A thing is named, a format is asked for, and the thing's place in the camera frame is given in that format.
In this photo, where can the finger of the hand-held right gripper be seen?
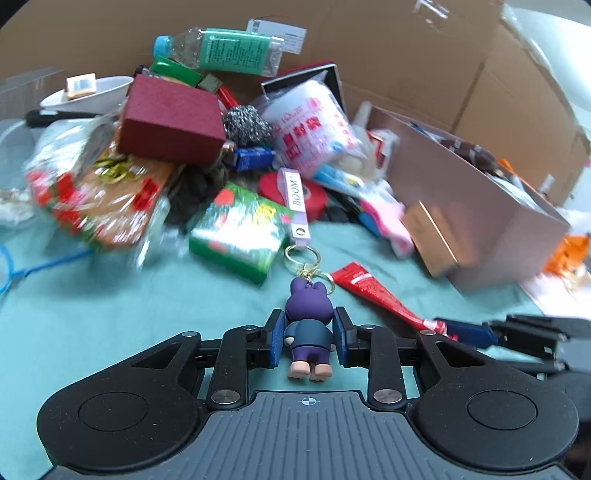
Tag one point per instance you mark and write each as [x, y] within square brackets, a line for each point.
[466, 331]

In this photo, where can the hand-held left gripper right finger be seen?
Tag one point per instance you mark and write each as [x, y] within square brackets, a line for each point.
[342, 339]

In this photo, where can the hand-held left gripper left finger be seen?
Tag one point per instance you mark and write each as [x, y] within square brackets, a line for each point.
[277, 339]

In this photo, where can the red tube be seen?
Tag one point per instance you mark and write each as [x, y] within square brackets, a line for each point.
[369, 286]

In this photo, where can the small gold box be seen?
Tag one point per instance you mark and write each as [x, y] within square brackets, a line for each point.
[429, 240]

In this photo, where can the beige cardboard box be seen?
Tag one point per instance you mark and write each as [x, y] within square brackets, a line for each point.
[485, 230]

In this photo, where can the orange bag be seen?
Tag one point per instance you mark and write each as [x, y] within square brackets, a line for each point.
[565, 251]

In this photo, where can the green printed box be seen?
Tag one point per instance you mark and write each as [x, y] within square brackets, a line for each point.
[240, 230]

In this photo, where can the pink plastic object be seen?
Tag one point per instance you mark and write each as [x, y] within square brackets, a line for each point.
[392, 221]

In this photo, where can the red tape roll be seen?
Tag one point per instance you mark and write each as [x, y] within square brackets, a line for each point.
[318, 203]

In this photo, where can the teal table cloth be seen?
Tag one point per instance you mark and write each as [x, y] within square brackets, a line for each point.
[138, 314]

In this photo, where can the blue white tube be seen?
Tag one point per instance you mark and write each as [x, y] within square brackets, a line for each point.
[337, 177]

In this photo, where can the dark cloth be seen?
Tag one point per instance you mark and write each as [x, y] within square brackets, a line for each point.
[194, 194]

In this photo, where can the brown ball-shaped object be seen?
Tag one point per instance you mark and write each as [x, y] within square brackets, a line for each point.
[475, 154]

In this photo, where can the small blue object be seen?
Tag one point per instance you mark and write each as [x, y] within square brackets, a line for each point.
[254, 158]

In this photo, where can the white red packet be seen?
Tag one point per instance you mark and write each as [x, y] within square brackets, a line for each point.
[381, 152]

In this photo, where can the red flower printed bag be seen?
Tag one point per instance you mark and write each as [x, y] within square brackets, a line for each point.
[115, 203]

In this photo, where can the pink printed bag pack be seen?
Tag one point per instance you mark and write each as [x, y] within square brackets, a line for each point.
[309, 129]

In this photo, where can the steel wool scrubber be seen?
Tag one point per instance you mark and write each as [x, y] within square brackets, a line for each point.
[247, 122]

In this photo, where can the blue hoop net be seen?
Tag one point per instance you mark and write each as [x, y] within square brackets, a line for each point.
[46, 265]

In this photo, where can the dark red box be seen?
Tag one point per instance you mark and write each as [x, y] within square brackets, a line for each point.
[171, 120]

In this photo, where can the black red-rimmed gift box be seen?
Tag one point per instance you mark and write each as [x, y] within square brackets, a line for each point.
[295, 76]

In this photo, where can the small olive box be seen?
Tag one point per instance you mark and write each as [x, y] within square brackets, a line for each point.
[210, 83]

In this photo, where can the large cardboard box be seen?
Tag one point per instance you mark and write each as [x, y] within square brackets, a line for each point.
[392, 55]

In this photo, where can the long green box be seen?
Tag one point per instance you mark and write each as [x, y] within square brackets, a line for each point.
[175, 70]

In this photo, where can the green label plastic bottle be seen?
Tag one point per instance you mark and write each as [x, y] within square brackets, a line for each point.
[231, 50]

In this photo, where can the white bowl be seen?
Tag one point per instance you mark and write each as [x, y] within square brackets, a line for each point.
[111, 90]

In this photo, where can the white paper label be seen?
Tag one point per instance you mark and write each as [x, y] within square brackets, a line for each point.
[293, 39]

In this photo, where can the small tan box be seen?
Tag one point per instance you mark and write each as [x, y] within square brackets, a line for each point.
[81, 86]

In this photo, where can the clear plastic container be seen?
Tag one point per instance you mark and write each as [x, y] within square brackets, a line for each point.
[27, 92]

